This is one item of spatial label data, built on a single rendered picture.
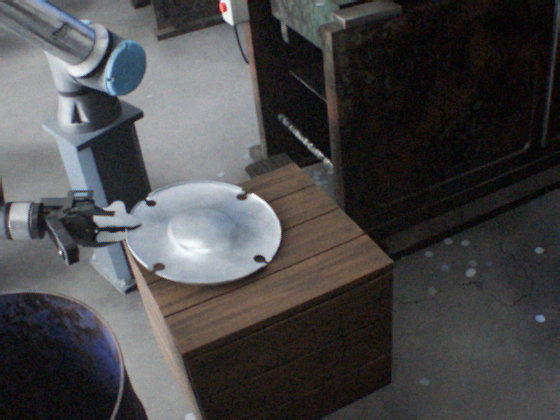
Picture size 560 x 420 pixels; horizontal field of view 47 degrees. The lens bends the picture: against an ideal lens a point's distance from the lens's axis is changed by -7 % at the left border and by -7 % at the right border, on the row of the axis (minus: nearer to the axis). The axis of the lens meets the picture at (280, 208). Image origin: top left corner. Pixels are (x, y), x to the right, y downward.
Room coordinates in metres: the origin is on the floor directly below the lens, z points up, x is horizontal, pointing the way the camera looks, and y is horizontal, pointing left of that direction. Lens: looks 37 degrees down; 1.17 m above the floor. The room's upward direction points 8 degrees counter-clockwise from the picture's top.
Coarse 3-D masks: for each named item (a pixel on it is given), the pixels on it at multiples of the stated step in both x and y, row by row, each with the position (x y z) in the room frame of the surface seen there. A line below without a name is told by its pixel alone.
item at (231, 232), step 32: (160, 192) 1.11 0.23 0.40; (192, 192) 1.12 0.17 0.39; (224, 192) 1.12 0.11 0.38; (160, 224) 1.02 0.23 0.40; (192, 224) 1.01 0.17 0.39; (224, 224) 1.01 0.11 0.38; (256, 224) 1.02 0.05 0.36; (160, 256) 0.93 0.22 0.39; (192, 256) 0.93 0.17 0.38; (224, 256) 0.93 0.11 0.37
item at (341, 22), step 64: (384, 0) 1.37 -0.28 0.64; (448, 0) 1.39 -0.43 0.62; (512, 0) 1.45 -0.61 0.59; (384, 64) 1.33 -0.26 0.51; (448, 64) 1.39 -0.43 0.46; (512, 64) 1.47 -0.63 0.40; (384, 128) 1.34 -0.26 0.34; (448, 128) 1.40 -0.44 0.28; (512, 128) 1.48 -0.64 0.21; (384, 192) 1.33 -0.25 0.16; (448, 192) 1.39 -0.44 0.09; (512, 192) 1.43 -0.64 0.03
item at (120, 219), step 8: (104, 208) 1.03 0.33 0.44; (112, 208) 1.03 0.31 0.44; (120, 208) 1.04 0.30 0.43; (96, 216) 1.00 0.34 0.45; (104, 216) 1.00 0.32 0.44; (112, 216) 1.00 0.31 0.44; (120, 216) 1.00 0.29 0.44; (128, 216) 1.01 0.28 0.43; (104, 224) 1.00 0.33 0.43; (112, 224) 1.00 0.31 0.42; (120, 224) 1.00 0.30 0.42; (128, 224) 1.00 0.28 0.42; (136, 224) 1.00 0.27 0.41
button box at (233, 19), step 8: (224, 0) 1.74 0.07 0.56; (232, 0) 1.70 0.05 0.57; (240, 0) 1.71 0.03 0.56; (232, 8) 1.70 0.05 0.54; (240, 8) 1.71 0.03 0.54; (224, 16) 1.76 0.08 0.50; (232, 16) 1.70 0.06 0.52; (240, 16) 1.71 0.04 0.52; (248, 16) 1.72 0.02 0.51; (232, 24) 1.70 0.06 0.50; (240, 48) 1.78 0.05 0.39
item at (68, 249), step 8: (48, 216) 1.01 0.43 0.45; (56, 216) 1.01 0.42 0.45; (48, 224) 0.99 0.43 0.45; (56, 224) 0.99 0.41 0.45; (48, 232) 1.01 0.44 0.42; (56, 232) 0.97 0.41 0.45; (64, 232) 0.96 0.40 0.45; (56, 240) 0.96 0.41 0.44; (64, 240) 0.94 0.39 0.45; (72, 240) 0.94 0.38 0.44; (64, 248) 0.92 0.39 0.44; (72, 248) 0.93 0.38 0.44; (64, 256) 0.92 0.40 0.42; (72, 256) 0.92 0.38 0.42
